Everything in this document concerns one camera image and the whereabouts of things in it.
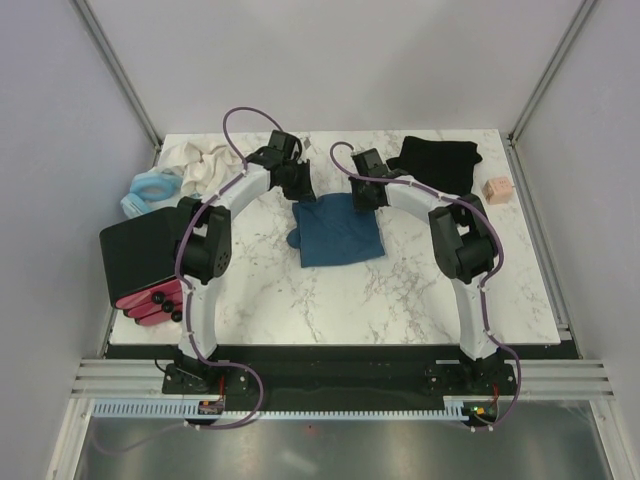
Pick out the white t shirt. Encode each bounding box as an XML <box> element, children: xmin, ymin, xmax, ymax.
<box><xmin>154</xmin><ymin>139</ymin><xmax>243</xmax><ymax>198</ymax></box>

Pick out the white cable duct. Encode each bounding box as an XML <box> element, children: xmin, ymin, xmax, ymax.
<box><xmin>91</xmin><ymin>398</ymin><xmax>485</xmax><ymax>421</ymax></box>

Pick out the blue t shirt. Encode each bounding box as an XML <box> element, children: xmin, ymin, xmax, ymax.
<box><xmin>286</xmin><ymin>193</ymin><xmax>385</xmax><ymax>268</ymax></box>

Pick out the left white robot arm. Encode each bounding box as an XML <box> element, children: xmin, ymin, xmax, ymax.
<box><xmin>175</xmin><ymin>139</ymin><xmax>316</xmax><ymax>393</ymax></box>

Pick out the folded black t shirt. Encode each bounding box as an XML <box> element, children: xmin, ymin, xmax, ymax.
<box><xmin>387</xmin><ymin>136</ymin><xmax>483</xmax><ymax>196</ymax></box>

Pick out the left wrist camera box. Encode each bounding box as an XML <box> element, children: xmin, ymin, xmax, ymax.
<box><xmin>267</xmin><ymin>130</ymin><xmax>303</xmax><ymax>162</ymax></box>

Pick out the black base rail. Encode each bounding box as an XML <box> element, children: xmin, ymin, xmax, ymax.
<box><xmin>107</xmin><ymin>343</ymin><xmax>516</xmax><ymax>414</ymax></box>

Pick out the black pink drawer organizer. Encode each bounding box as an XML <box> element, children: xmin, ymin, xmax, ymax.
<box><xmin>99</xmin><ymin>207</ymin><xmax>184</xmax><ymax>327</ymax></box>

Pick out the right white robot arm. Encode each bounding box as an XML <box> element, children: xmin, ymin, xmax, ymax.
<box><xmin>349</xmin><ymin>174</ymin><xmax>505</xmax><ymax>394</ymax></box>

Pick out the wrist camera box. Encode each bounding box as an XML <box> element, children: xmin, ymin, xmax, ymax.
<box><xmin>267</xmin><ymin>130</ymin><xmax>303</xmax><ymax>162</ymax></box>
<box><xmin>351</xmin><ymin>148</ymin><xmax>388</xmax><ymax>178</ymax></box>

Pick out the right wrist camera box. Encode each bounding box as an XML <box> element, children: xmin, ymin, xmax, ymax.
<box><xmin>351</xmin><ymin>148</ymin><xmax>388</xmax><ymax>178</ymax></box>

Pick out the small pink cube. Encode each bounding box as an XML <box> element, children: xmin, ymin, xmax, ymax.
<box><xmin>482</xmin><ymin>176</ymin><xmax>514</xmax><ymax>205</ymax></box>

